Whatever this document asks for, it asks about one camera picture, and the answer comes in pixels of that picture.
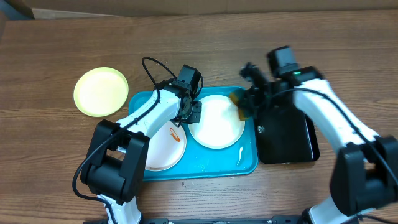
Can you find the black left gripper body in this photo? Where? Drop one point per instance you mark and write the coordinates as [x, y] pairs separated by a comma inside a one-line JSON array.
[[194, 116]]

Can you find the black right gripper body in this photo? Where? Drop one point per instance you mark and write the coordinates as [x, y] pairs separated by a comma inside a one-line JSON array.
[[252, 95]]

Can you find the green yellow sponge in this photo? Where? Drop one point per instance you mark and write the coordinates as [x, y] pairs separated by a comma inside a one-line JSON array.
[[240, 98]]

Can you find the white plate with sauce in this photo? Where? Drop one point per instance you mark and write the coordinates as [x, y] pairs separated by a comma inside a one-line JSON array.
[[220, 125]]

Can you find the pink rimmed white plate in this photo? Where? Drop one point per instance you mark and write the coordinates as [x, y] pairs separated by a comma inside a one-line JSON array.
[[166, 148]]

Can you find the yellow-green rimmed plate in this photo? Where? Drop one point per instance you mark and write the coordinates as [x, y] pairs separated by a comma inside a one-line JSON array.
[[101, 92]]

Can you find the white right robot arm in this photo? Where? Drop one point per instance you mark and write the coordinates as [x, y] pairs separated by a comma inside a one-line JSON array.
[[365, 173]]

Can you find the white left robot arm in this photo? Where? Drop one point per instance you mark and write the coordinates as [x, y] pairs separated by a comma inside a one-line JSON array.
[[114, 166]]

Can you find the blue plastic tray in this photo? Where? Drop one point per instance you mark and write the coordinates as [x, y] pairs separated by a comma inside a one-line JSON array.
[[199, 161]]

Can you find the black water tray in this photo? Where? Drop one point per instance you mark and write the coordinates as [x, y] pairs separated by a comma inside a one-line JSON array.
[[284, 134]]

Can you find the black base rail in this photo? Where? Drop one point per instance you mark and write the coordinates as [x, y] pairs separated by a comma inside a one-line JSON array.
[[278, 219]]

